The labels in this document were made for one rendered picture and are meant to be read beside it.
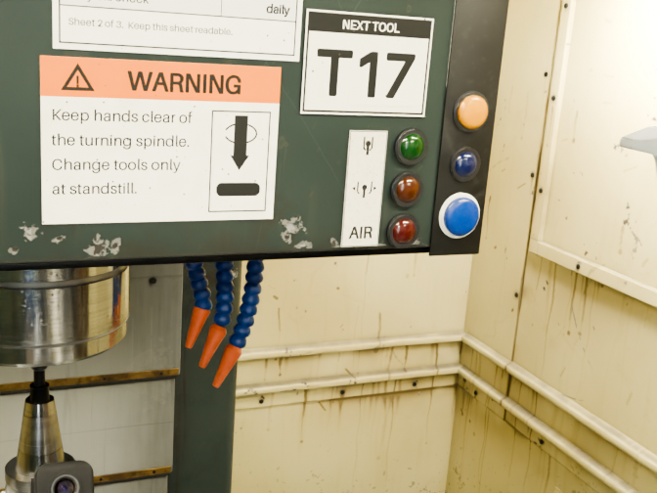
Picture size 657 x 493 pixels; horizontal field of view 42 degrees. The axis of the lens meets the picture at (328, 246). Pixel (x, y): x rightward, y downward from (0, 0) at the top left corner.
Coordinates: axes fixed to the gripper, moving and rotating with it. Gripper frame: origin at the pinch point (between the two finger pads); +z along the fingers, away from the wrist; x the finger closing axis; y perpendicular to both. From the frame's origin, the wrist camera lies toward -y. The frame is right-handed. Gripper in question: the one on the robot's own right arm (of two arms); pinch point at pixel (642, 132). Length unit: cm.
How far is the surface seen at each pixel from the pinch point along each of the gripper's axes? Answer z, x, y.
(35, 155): 28.6, -26.5, 3.7
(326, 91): 18.9, -10.0, -0.9
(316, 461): 84, 83, 90
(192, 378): 73, 32, 51
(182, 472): 73, 31, 67
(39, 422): 44, -16, 31
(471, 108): 12.6, -0.4, -0.2
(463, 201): 12.4, -0.2, 7.0
